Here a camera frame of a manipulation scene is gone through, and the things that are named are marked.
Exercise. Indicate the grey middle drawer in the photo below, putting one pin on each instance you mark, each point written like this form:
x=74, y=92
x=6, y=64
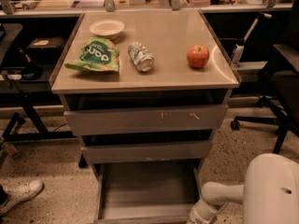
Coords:
x=130, y=147

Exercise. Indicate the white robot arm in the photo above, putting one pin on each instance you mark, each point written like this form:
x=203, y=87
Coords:
x=269, y=194

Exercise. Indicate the white handled tool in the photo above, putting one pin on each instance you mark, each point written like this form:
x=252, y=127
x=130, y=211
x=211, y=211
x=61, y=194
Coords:
x=240, y=44

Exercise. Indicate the green chip bag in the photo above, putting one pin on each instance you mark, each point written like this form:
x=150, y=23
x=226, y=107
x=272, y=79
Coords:
x=97, y=55

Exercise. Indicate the black box under bench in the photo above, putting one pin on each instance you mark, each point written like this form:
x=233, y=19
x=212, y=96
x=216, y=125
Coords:
x=46, y=50

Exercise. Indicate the grey bottom drawer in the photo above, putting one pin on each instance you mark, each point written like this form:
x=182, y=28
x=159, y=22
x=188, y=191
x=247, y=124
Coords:
x=154, y=192

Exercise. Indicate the black office chair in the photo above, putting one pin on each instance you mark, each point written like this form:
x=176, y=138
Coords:
x=281, y=74

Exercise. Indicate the grey drawer cabinet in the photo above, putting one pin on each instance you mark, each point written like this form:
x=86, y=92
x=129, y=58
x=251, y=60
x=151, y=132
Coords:
x=168, y=35

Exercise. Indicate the grey drawer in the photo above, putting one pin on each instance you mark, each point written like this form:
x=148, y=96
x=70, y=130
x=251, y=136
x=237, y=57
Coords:
x=154, y=192
x=94, y=114
x=130, y=147

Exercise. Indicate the red apple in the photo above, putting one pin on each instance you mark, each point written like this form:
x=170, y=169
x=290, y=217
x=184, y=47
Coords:
x=197, y=56

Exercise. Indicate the crushed soda can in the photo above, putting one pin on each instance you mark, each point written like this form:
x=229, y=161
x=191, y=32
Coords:
x=141, y=57

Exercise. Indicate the white sneaker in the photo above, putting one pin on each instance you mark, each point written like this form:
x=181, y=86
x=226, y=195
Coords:
x=10, y=197

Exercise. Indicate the grey top drawer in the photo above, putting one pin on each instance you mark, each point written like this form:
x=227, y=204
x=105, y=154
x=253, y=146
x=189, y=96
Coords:
x=94, y=114

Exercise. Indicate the white paper bowl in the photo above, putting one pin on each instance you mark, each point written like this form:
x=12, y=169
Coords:
x=110, y=29

